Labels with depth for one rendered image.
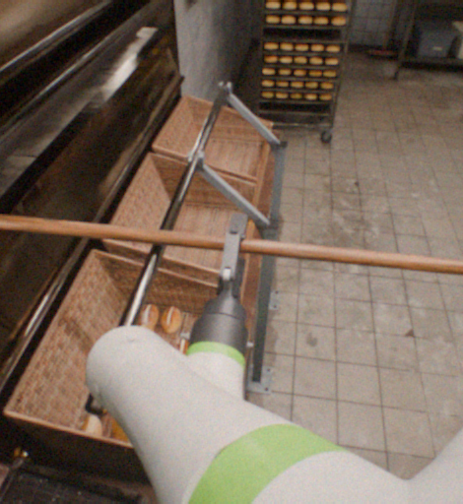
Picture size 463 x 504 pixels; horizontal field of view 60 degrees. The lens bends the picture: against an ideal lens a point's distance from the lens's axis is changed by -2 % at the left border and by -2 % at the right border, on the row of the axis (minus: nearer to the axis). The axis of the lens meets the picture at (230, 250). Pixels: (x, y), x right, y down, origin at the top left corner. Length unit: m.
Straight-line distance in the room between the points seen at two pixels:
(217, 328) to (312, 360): 1.48
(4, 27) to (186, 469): 0.94
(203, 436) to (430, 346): 2.08
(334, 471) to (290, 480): 0.02
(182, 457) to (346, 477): 0.11
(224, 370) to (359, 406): 1.46
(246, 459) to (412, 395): 1.90
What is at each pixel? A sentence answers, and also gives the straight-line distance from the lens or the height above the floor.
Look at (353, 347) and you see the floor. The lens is 2.16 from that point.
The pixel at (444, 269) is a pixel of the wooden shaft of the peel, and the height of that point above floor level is 1.19.
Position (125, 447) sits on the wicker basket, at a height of 0.77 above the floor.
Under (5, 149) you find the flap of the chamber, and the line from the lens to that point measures 0.78.
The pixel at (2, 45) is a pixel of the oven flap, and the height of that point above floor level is 1.49.
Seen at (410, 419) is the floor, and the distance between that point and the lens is 2.06.
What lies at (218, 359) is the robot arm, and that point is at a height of 1.24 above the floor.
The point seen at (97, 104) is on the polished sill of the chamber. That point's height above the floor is 1.18.
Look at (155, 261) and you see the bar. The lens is 0.83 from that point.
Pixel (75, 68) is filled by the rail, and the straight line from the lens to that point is 1.00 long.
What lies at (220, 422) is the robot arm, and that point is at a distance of 0.28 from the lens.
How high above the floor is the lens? 1.76
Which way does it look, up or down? 44 degrees down
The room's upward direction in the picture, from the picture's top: straight up
